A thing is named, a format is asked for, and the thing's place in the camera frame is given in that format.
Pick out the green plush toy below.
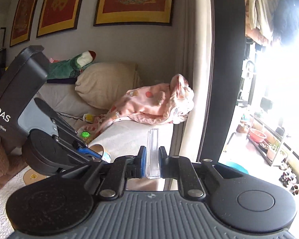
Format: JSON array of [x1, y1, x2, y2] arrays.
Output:
[[47, 50, 96, 80]]

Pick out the middle red framed picture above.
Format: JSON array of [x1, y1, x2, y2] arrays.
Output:
[[36, 0, 82, 38]]

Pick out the clear plastic tube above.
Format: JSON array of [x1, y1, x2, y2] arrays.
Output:
[[145, 128, 161, 179]]

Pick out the red gold framed picture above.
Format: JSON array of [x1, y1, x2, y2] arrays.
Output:
[[94, 0, 174, 26]]

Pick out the pink patterned blanket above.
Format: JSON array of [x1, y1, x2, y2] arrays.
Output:
[[77, 74, 194, 140]]

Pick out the hand in brown knit glove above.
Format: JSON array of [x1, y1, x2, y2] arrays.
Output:
[[0, 140, 27, 189]]

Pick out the green cap corn bottle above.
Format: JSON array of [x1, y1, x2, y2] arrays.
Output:
[[80, 131, 92, 144]]

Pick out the white lace tablecloth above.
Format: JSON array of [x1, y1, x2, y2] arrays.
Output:
[[0, 165, 51, 239]]

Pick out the left red framed picture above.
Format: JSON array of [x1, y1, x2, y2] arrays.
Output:
[[10, 0, 38, 48]]

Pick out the tape roll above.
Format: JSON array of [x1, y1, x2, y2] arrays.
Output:
[[89, 144, 111, 163]]

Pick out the beige sofa cover cloth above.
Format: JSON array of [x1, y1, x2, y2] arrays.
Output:
[[89, 121, 173, 161]]

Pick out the beige pillow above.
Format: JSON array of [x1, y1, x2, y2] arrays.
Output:
[[75, 62, 143, 110]]

